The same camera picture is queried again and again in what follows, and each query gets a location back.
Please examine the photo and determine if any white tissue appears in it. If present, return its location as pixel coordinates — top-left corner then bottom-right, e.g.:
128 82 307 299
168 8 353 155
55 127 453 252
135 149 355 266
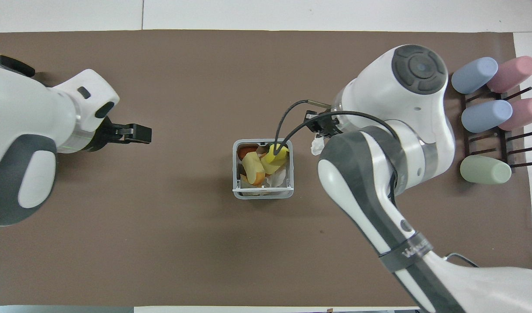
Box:
310 136 327 156

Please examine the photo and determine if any green cup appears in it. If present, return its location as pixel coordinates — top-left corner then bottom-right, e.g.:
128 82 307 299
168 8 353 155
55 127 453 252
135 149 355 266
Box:
460 155 512 185

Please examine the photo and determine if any dark brown cup rack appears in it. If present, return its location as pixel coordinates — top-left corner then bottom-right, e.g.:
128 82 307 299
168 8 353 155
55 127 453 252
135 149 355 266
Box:
461 86 532 174

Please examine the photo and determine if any thin grey cable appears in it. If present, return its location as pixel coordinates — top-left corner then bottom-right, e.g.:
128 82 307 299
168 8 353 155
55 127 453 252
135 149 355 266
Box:
444 253 480 268

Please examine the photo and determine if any black cable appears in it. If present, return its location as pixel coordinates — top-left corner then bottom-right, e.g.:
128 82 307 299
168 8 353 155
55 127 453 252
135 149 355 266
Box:
283 110 400 207
273 100 333 155

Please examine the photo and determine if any pale orange fruit peel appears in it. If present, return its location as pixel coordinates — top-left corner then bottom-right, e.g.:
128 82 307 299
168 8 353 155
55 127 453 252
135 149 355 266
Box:
241 152 267 187

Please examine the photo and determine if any grey square trash bin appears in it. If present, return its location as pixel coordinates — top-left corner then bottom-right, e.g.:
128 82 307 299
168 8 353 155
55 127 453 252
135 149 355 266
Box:
233 139 295 200

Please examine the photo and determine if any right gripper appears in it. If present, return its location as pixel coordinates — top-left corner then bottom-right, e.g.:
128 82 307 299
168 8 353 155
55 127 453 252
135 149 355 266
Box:
304 110 344 137

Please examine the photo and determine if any blue cup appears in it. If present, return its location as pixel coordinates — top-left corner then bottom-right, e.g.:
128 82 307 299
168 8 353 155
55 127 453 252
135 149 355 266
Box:
461 100 513 133
451 57 499 95

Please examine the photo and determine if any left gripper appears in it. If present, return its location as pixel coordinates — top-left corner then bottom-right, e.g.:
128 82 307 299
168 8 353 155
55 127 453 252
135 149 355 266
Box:
84 116 122 153

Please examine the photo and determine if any white crumpled paper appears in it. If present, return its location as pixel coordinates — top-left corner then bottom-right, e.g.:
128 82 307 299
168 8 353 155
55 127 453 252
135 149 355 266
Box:
265 169 289 189

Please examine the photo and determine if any pink cup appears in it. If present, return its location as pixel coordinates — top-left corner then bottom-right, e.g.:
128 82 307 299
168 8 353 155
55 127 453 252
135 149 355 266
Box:
487 56 532 93
498 97 532 131

